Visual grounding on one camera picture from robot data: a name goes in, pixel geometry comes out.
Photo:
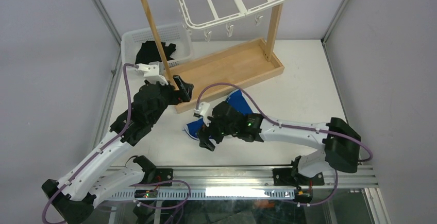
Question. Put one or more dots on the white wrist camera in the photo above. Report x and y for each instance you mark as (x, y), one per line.
(153, 72)
(202, 110)

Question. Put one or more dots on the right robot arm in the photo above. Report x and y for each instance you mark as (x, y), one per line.
(336, 144)

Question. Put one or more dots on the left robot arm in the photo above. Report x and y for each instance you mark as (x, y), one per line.
(102, 147)

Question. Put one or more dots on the white plastic clip hanger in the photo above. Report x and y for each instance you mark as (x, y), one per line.
(235, 4)

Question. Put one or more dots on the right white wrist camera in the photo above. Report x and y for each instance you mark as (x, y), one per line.
(202, 110)

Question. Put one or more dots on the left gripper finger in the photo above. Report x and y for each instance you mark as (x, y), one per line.
(187, 91)
(177, 93)

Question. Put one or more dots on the blue boxer underwear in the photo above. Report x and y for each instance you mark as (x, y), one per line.
(235, 99)

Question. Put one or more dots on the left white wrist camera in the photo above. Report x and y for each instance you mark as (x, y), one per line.
(153, 72)

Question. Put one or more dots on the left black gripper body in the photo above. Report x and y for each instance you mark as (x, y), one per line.
(168, 97)

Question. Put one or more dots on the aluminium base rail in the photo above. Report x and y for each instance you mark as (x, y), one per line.
(215, 183)

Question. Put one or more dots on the white perforated plastic basket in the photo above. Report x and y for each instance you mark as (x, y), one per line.
(138, 46)

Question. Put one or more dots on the wooden hanger stand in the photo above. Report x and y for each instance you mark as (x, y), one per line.
(244, 64)

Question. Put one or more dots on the black garment in basket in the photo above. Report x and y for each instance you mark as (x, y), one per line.
(149, 53)

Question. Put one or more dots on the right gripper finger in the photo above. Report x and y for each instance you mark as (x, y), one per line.
(204, 142)
(203, 134)

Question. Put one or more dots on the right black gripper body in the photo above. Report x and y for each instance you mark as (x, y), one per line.
(218, 131)

